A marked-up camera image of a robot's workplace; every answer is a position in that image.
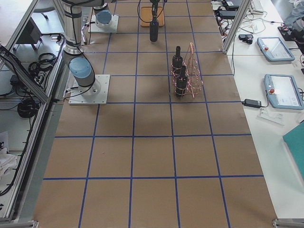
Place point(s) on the black power adapter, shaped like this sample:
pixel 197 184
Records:
pixel 252 103

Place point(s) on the teach pendant far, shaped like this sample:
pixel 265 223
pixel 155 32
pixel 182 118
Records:
pixel 274 49

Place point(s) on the aluminium frame post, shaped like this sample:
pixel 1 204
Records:
pixel 235 25

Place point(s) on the copper wire bottle basket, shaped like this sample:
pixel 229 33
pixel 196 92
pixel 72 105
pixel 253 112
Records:
pixel 194 84

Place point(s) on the teach pendant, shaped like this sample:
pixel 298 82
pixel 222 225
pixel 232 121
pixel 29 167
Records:
pixel 282 92
pixel 274 49

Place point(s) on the teach pendant near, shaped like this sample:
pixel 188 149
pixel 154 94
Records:
pixel 282 92

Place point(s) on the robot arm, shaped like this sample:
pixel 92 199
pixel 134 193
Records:
pixel 103 14
pixel 73 54

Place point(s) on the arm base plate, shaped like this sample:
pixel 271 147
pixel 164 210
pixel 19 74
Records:
pixel 97 94
pixel 110 27

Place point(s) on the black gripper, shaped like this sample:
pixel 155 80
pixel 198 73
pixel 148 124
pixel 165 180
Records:
pixel 154 9

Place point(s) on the dark wine bottle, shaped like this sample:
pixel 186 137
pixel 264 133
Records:
pixel 181 82
pixel 177 61
pixel 154 29

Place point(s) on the wooden tray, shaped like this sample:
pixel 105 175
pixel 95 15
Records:
pixel 146 16

